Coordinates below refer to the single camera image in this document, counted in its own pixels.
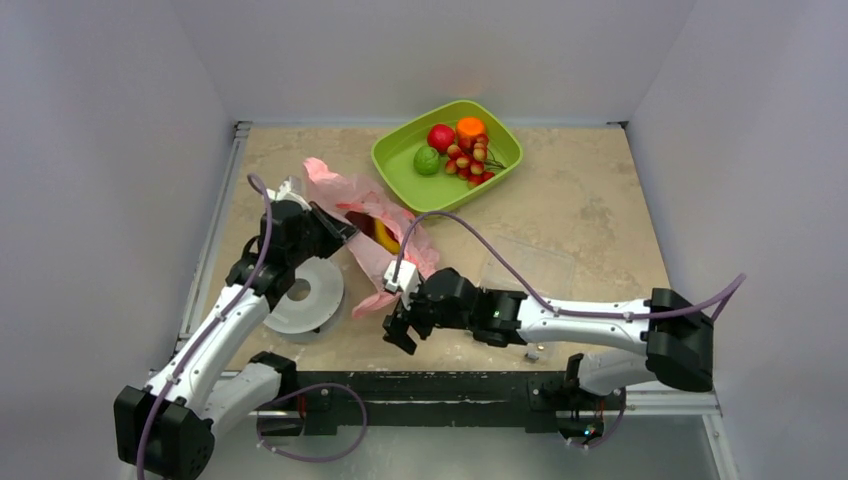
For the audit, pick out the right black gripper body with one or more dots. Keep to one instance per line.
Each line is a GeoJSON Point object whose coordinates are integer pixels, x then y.
{"type": "Point", "coordinates": [411, 315]}

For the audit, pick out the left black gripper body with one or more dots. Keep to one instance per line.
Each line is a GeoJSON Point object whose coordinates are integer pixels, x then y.
{"type": "Point", "coordinates": [314, 242]}

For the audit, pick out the pink plastic bag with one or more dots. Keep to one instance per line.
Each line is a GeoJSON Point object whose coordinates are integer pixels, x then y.
{"type": "Point", "coordinates": [362, 202]}

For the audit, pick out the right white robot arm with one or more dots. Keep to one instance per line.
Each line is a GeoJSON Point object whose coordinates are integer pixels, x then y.
{"type": "Point", "coordinates": [662, 338]}

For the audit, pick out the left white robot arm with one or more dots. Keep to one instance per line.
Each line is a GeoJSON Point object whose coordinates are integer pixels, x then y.
{"type": "Point", "coordinates": [170, 426]}

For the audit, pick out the dark red fake fruit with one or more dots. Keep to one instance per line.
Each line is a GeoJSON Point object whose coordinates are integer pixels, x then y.
{"type": "Point", "coordinates": [363, 222]}

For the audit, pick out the yellow fake banana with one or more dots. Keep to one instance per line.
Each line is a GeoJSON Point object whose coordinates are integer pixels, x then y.
{"type": "Point", "coordinates": [385, 238]}

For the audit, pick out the green fake custard apple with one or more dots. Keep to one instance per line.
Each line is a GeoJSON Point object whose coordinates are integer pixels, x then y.
{"type": "Point", "coordinates": [427, 161]}

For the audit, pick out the red fake apple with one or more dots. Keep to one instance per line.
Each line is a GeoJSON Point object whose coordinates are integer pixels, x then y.
{"type": "Point", "coordinates": [440, 137]}

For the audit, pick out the fake lychee bunch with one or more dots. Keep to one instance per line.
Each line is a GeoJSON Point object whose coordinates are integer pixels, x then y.
{"type": "Point", "coordinates": [470, 160]}

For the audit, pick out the orange fake tangerine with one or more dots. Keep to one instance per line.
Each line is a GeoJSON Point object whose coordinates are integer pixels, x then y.
{"type": "Point", "coordinates": [470, 127]}

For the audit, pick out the green plastic tray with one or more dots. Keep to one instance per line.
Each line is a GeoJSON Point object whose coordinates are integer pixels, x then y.
{"type": "Point", "coordinates": [392, 156]}

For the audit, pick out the clear plastic screw box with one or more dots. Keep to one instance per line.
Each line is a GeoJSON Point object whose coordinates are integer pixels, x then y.
{"type": "Point", "coordinates": [549, 272]}

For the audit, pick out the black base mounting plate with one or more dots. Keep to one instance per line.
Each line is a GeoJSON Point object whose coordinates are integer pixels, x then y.
{"type": "Point", "coordinates": [535, 402]}

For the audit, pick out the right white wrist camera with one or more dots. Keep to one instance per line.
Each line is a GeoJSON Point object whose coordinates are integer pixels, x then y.
{"type": "Point", "coordinates": [401, 276]}

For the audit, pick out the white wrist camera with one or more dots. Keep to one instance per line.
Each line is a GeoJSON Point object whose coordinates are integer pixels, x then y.
{"type": "Point", "coordinates": [401, 276]}
{"type": "Point", "coordinates": [292, 189]}

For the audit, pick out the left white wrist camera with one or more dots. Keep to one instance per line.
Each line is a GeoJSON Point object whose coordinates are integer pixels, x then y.
{"type": "Point", "coordinates": [292, 189]}

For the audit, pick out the aluminium frame rail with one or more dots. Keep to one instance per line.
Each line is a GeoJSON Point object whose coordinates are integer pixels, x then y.
{"type": "Point", "coordinates": [654, 399]}

